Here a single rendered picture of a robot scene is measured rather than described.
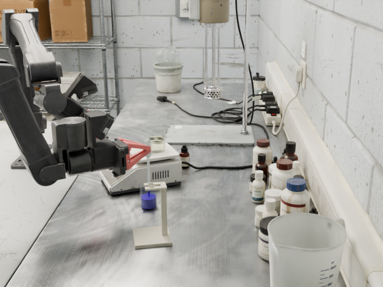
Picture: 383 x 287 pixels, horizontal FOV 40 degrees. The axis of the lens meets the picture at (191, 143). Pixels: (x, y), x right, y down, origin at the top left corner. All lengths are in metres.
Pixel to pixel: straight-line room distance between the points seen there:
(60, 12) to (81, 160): 2.44
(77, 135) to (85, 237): 0.23
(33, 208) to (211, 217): 0.44
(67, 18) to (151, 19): 0.62
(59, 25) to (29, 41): 2.13
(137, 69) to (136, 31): 0.27
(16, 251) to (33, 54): 0.50
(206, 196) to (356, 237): 0.49
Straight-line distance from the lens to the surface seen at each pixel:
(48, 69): 1.36
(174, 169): 1.41
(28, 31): 1.47
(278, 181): 1.30
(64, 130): 1.15
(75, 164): 1.17
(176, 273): 1.05
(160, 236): 1.16
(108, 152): 1.18
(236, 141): 1.75
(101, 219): 1.27
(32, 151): 1.13
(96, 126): 1.17
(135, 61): 3.87
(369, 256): 0.94
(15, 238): 1.24
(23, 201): 1.41
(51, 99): 1.30
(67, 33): 3.56
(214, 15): 1.70
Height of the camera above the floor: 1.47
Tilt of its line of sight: 19 degrees down
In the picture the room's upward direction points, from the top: straight up
